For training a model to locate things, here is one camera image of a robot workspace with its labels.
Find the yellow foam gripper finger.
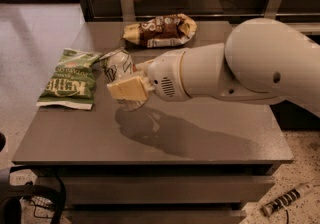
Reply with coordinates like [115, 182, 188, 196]
[107, 72, 154, 101]
[135, 59, 153, 72]

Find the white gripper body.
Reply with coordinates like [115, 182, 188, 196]
[148, 48, 189, 102]

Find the silver green 7up can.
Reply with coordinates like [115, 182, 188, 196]
[99, 47, 146, 111]

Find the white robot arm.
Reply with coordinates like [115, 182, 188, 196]
[107, 18, 320, 116]

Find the brown snack bag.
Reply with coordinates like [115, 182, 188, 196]
[123, 13, 197, 48]

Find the green chip bag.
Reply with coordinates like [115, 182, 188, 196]
[36, 48, 101, 110]

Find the grey drawer cabinet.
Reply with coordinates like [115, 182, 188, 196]
[11, 21, 295, 224]

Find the white power strip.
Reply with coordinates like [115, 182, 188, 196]
[261, 183, 314, 217]

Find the left metal bracket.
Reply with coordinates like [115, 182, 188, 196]
[120, 0, 136, 22]

